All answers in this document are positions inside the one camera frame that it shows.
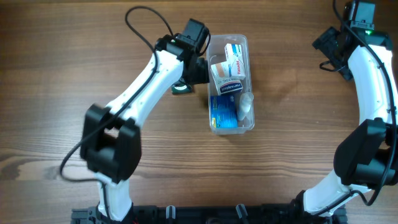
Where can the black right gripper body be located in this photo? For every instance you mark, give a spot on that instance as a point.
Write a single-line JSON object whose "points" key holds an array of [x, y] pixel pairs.
{"points": [[328, 43]]}

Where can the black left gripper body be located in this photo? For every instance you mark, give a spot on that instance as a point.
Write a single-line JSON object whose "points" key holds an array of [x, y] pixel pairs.
{"points": [[197, 73]]}

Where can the green square box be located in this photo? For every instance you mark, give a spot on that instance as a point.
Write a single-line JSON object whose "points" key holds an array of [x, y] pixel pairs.
{"points": [[181, 87]]}

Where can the white Hansaplast plaster box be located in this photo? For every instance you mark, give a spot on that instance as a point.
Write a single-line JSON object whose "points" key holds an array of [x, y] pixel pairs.
{"points": [[224, 82]]}

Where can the white Panadol box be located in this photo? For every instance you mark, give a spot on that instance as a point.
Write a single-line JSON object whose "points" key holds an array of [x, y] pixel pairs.
{"points": [[234, 58]]}

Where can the blue and yellow box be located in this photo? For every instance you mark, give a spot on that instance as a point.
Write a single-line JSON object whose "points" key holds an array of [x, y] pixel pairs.
{"points": [[223, 112]]}

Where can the white spray bottle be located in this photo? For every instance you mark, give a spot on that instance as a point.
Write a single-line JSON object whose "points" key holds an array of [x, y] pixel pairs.
{"points": [[244, 106]]}

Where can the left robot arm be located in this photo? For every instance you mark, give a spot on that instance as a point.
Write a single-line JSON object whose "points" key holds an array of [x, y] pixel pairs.
{"points": [[111, 140]]}

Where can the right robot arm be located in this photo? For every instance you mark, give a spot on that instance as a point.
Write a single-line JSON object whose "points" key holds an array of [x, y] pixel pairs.
{"points": [[366, 160]]}

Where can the clear plastic container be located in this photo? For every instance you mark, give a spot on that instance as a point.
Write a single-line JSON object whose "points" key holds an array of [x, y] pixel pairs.
{"points": [[215, 54]]}

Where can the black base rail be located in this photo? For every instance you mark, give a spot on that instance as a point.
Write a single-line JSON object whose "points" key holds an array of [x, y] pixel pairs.
{"points": [[266, 213]]}

